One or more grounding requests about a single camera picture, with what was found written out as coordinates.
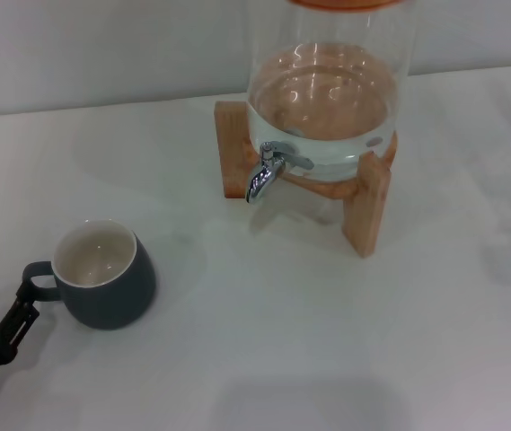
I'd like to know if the dark grey ceramic mug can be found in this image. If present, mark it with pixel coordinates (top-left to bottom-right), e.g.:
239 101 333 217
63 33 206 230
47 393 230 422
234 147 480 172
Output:
22 218 157 331

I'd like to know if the chrome dispenser faucet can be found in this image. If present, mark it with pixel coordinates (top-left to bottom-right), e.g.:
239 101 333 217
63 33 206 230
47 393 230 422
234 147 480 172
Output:
245 140 315 206

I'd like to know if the wooden dispenser stand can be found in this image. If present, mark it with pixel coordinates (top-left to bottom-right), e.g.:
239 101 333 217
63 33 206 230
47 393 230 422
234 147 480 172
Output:
213 99 399 259

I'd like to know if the glass water dispenser jar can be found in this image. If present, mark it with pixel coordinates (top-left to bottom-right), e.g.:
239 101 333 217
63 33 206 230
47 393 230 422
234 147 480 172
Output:
244 0 418 183

